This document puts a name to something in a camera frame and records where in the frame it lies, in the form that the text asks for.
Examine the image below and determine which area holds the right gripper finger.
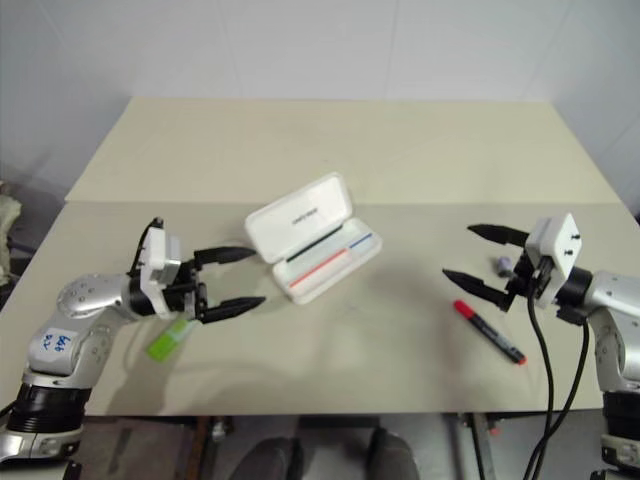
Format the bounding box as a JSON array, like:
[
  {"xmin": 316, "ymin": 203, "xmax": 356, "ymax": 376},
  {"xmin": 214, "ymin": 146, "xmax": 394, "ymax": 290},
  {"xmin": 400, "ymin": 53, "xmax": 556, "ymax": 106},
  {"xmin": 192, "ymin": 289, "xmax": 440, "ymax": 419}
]
[
  {"xmin": 466, "ymin": 223, "xmax": 529, "ymax": 248},
  {"xmin": 441, "ymin": 269, "xmax": 514, "ymax": 309}
]

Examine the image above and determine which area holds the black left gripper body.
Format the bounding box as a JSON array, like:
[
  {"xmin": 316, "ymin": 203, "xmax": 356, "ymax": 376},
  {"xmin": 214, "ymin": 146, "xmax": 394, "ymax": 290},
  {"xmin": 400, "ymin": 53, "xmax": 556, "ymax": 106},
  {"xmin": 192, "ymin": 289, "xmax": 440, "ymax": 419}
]
[{"xmin": 162, "ymin": 251, "xmax": 210, "ymax": 324}]

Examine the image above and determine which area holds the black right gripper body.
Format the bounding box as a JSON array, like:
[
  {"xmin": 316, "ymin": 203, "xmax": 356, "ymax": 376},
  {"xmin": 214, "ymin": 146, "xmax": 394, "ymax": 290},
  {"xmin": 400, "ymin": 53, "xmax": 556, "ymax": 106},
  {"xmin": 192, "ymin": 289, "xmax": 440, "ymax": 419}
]
[{"xmin": 503, "ymin": 251, "xmax": 555, "ymax": 314}]

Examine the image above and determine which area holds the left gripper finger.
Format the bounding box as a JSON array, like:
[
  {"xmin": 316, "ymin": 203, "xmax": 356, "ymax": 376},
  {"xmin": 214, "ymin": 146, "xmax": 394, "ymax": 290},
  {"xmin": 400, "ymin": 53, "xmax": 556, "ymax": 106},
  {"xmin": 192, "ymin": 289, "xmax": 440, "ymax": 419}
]
[
  {"xmin": 200, "ymin": 296, "xmax": 268, "ymax": 327},
  {"xmin": 192, "ymin": 245, "xmax": 259, "ymax": 271}
]

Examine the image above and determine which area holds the white open pencil case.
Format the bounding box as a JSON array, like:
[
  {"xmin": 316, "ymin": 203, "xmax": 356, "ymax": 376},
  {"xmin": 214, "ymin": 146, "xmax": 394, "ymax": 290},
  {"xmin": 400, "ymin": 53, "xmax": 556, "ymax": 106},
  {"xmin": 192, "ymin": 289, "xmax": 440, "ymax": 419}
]
[{"xmin": 243, "ymin": 172, "xmax": 384, "ymax": 305}]

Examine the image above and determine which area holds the red and black marker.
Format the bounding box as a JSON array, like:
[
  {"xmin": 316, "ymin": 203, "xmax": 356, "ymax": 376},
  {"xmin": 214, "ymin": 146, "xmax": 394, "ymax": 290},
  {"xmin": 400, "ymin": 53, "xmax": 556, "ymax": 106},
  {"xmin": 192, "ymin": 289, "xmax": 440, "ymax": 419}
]
[{"xmin": 452, "ymin": 299, "xmax": 527, "ymax": 367}]

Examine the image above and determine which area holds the green eraser in clear wrap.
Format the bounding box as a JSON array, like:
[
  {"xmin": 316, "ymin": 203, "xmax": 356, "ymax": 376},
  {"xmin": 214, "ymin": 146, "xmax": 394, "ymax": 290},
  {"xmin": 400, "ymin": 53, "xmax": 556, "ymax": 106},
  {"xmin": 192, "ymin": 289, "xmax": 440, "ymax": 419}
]
[{"xmin": 145, "ymin": 319, "xmax": 199, "ymax": 363}]

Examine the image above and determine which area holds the dark rounded shape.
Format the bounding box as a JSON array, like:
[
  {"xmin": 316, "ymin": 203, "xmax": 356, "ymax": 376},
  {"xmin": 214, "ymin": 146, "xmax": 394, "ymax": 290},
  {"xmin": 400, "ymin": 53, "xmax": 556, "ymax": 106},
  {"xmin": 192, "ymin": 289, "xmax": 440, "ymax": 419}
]
[
  {"xmin": 243, "ymin": 434, "xmax": 307, "ymax": 480},
  {"xmin": 367, "ymin": 427, "xmax": 422, "ymax": 480}
]

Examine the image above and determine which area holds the grey cloth clutter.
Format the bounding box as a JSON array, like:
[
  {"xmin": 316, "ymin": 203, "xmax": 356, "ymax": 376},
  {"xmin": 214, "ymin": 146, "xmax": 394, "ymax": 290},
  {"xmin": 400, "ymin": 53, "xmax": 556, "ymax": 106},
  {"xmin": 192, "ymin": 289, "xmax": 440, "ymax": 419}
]
[{"xmin": 0, "ymin": 164, "xmax": 27, "ymax": 301}]

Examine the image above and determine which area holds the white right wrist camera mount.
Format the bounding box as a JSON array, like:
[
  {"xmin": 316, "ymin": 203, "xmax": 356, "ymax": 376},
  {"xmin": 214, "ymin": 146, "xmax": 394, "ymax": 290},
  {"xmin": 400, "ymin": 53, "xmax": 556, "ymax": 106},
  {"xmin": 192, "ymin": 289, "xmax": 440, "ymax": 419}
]
[{"xmin": 524, "ymin": 213, "xmax": 585, "ymax": 306}]

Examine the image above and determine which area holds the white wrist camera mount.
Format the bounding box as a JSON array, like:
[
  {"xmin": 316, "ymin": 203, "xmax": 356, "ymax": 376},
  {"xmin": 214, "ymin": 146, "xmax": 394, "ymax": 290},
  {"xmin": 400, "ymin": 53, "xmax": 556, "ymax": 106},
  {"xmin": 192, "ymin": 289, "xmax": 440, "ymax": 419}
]
[
  {"xmin": 137, "ymin": 219, "xmax": 184, "ymax": 317},
  {"xmin": 524, "ymin": 213, "xmax": 585, "ymax": 306}
]

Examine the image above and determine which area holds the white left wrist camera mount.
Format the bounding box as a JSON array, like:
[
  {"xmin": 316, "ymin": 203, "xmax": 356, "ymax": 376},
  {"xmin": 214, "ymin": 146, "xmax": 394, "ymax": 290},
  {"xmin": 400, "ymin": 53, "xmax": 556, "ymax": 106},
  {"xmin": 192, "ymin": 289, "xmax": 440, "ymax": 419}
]
[{"xmin": 137, "ymin": 219, "xmax": 184, "ymax": 317}]

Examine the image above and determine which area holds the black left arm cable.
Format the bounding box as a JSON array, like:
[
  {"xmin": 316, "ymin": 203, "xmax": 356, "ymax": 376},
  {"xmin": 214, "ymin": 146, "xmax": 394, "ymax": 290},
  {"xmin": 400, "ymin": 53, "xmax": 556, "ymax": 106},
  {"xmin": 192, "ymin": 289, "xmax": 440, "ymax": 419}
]
[{"xmin": 129, "ymin": 216, "xmax": 166, "ymax": 277}]

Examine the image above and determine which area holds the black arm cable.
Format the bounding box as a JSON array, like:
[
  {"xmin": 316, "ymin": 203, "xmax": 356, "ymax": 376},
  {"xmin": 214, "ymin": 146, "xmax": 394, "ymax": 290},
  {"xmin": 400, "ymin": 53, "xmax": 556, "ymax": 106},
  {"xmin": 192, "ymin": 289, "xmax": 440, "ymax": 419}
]
[
  {"xmin": 519, "ymin": 269, "xmax": 592, "ymax": 480},
  {"xmin": 129, "ymin": 216, "xmax": 166, "ymax": 277}
]

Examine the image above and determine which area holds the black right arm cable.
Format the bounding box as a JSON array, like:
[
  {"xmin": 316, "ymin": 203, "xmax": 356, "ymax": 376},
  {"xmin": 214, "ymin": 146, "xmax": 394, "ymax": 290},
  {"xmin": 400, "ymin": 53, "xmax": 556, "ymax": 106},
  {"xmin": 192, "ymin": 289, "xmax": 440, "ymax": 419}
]
[{"xmin": 519, "ymin": 269, "xmax": 592, "ymax": 480}]

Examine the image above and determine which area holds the metal table frame leg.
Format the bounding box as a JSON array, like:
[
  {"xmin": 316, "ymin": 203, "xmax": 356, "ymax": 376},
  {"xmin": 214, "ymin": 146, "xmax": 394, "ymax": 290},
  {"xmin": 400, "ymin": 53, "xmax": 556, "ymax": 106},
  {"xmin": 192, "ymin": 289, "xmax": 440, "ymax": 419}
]
[
  {"xmin": 455, "ymin": 412, "xmax": 503, "ymax": 480},
  {"xmin": 195, "ymin": 414, "xmax": 237, "ymax": 480}
]

